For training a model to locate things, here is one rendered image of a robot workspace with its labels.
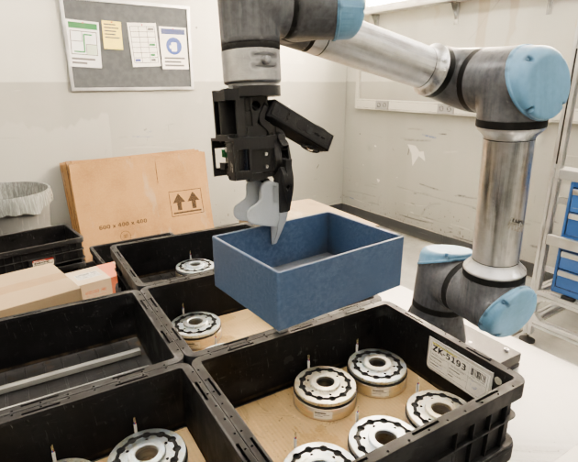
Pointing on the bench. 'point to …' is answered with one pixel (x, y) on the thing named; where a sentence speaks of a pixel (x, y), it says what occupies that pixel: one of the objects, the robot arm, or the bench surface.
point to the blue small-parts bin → (306, 267)
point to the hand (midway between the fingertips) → (275, 233)
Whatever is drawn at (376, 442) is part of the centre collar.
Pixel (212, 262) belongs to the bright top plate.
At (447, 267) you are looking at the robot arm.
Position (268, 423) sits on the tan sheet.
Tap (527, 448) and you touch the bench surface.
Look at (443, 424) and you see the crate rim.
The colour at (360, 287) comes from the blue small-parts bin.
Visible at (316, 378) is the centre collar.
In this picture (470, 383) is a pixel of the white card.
